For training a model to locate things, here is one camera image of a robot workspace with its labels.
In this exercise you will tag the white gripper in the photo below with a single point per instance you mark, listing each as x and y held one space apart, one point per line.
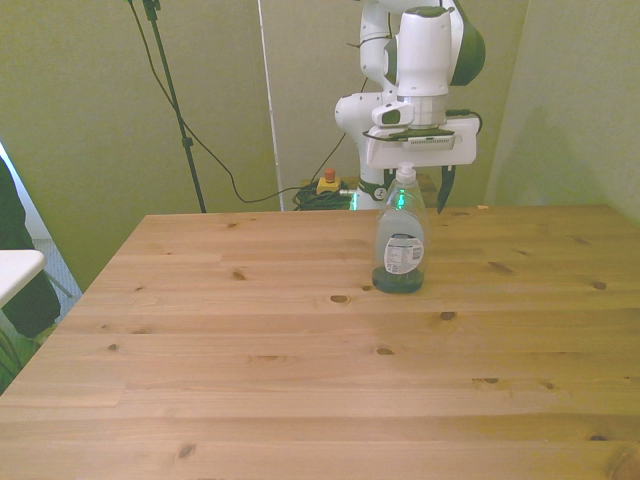
460 147

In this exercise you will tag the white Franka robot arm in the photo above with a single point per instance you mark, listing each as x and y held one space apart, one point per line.
422 55

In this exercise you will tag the clear dish soap bottle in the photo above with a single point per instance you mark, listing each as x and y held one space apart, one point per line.
400 240

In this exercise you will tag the yellow emergency stop box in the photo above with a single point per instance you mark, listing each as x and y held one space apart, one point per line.
330 184

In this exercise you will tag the white vertical strip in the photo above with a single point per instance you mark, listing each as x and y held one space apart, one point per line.
270 105

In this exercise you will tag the black tripod stand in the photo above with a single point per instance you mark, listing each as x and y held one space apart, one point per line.
172 105

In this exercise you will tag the white side table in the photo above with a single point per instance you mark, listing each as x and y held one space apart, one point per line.
17 272

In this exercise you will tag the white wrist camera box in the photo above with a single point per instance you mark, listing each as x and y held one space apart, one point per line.
392 115

